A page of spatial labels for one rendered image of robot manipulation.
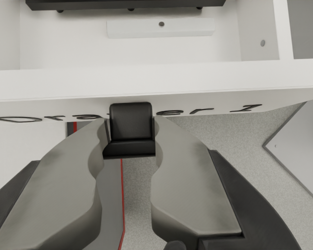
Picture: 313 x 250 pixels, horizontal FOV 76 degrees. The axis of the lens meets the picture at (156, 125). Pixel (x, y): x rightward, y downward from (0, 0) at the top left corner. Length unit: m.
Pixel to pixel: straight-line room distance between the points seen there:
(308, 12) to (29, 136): 0.46
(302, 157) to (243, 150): 0.30
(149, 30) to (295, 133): 1.12
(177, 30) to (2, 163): 0.28
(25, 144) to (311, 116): 1.26
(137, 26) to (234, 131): 0.97
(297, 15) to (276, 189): 0.97
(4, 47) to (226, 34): 0.22
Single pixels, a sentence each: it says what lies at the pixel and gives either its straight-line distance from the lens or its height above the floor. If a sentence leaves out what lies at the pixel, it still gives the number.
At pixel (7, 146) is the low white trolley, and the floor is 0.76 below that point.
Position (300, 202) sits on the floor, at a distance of 1.35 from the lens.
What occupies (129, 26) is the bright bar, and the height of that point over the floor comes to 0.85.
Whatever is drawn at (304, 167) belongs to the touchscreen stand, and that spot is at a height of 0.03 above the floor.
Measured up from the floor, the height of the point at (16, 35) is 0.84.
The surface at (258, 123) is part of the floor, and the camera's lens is 1.20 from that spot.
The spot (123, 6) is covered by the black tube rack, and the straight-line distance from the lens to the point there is 0.21.
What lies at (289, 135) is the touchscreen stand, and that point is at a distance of 1.24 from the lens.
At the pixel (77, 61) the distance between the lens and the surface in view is 0.23.
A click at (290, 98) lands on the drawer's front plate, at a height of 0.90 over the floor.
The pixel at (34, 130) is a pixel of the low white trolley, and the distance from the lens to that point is 0.32.
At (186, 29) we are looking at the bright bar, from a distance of 0.22.
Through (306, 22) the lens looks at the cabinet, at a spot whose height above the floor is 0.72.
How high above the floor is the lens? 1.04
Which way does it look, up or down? 84 degrees down
